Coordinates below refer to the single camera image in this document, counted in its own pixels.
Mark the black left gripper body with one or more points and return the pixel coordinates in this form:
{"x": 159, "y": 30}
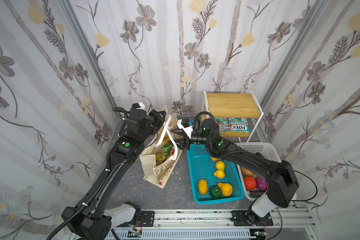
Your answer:
{"x": 158, "y": 117}

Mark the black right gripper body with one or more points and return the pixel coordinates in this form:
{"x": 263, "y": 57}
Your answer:
{"x": 187, "y": 141}

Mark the cream floral grocery tote bag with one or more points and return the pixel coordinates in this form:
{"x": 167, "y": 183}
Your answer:
{"x": 159, "y": 175}

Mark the small yellow lemon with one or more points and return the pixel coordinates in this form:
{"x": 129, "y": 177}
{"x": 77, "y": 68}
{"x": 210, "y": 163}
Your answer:
{"x": 220, "y": 168}

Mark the yellow banana bunch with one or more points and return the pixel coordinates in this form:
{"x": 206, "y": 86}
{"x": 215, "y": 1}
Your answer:
{"x": 166, "y": 140}

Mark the green snack bag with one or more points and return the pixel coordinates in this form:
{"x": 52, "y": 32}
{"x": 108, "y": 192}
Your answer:
{"x": 165, "y": 152}

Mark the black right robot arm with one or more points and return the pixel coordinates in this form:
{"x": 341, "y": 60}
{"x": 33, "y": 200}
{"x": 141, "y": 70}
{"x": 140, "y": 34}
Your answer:
{"x": 280, "y": 176}

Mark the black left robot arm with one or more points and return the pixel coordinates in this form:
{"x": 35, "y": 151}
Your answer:
{"x": 88, "y": 219}

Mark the teal Fox's candy bag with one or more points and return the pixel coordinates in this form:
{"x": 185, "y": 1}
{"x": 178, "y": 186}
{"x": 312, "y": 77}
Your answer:
{"x": 233, "y": 125}

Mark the teal plastic basket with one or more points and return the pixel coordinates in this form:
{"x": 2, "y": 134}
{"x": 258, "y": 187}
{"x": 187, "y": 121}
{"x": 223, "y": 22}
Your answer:
{"x": 202, "y": 167}

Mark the white metal wooden shelf rack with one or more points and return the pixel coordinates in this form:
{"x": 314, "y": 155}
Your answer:
{"x": 234, "y": 106}

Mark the yellow lemon front left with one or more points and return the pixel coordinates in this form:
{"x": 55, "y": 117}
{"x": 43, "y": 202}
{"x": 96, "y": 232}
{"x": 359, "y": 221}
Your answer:
{"x": 202, "y": 187}

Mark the green round fruit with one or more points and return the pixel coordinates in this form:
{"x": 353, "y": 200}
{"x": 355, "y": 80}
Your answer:
{"x": 215, "y": 192}

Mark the brown potato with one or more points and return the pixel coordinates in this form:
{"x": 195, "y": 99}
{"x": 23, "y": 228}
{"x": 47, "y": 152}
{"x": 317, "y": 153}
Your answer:
{"x": 246, "y": 172}

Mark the bumpy yellow citron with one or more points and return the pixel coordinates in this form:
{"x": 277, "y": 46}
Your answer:
{"x": 226, "y": 189}

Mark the red tomato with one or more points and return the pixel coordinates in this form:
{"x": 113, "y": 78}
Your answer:
{"x": 250, "y": 183}

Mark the white plastic basket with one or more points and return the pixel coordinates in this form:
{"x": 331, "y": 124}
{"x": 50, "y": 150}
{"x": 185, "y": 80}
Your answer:
{"x": 268, "y": 151}

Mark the purple onion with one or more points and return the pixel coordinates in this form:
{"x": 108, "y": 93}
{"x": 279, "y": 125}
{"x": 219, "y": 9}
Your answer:
{"x": 262, "y": 185}

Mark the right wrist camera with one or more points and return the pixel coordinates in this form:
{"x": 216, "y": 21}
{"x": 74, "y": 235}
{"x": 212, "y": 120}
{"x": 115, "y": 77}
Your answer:
{"x": 186, "y": 126}

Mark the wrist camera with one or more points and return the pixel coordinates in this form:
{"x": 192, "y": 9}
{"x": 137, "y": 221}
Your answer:
{"x": 186, "y": 126}
{"x": 137, "y": 106}

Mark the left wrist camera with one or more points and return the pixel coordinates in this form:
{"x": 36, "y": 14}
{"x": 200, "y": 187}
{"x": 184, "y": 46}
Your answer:
{"x": 137, "y": 106}

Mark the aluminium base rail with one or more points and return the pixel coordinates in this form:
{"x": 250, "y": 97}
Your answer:
{"x": 280, "y": 224}

